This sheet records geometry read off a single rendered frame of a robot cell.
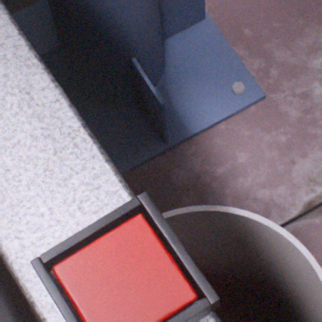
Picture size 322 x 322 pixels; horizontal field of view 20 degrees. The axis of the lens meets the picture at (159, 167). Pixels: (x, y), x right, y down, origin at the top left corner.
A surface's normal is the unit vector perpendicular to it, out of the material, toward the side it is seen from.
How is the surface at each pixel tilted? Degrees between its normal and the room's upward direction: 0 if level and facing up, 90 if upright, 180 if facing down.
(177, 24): 90
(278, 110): 0
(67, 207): 0
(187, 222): 87
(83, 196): 0
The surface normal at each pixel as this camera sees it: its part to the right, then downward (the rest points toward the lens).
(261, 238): -0.48, 0.79
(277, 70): -0.05, -0.40
